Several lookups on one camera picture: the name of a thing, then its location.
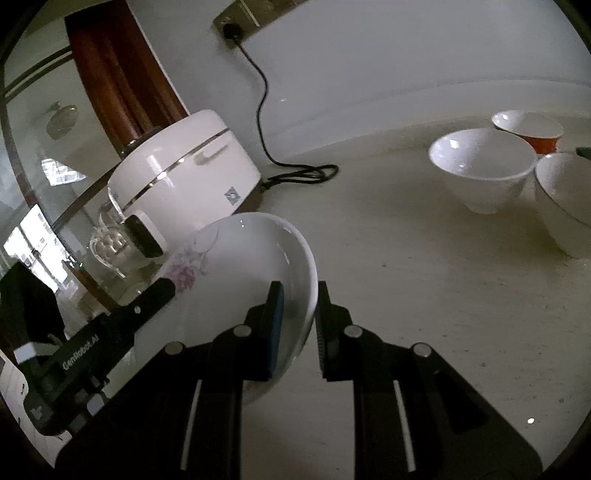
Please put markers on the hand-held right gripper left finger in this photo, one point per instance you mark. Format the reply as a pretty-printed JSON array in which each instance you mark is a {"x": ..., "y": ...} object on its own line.
[{"x": 276, "y": 323}]

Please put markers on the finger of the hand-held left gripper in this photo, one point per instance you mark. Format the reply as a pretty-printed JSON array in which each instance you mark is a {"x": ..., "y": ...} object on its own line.
[{"x": 150, "y": 300}]

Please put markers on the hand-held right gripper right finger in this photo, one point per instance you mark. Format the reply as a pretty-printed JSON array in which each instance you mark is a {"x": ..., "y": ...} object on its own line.
[{"x": 324, "y": 350}]

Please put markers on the large floral white plate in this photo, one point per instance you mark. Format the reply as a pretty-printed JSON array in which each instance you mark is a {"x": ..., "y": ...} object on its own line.
[{"x": 305, "y": 277}]

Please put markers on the small floral white plate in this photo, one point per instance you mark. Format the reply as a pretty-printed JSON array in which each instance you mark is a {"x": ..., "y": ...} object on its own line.
[{"x": 231, "y": 277}]

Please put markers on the large plain white bowl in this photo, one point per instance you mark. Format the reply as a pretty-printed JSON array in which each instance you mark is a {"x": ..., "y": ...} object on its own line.
[{"x": 480, "y": 157}]

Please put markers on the white bowl with thin line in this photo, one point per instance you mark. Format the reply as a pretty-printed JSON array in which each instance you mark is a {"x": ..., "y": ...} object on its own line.
[{"x": 568, "y": 207}]

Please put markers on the orange and white bowl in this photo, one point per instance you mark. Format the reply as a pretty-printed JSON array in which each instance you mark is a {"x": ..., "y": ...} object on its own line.
[{"x": 545, "y": 143}]

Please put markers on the white rice cooker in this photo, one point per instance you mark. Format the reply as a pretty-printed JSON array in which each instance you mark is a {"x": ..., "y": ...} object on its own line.
[{"x": 184, "y": 175}]

